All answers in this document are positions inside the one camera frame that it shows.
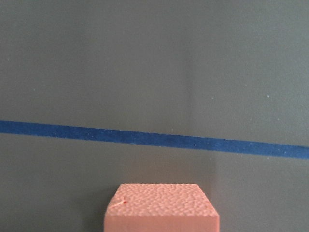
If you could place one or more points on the pink foam block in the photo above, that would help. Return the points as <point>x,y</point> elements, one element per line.
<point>139,207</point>

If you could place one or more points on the long blue tape strip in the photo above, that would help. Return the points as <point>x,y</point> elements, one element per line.
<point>154,139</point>

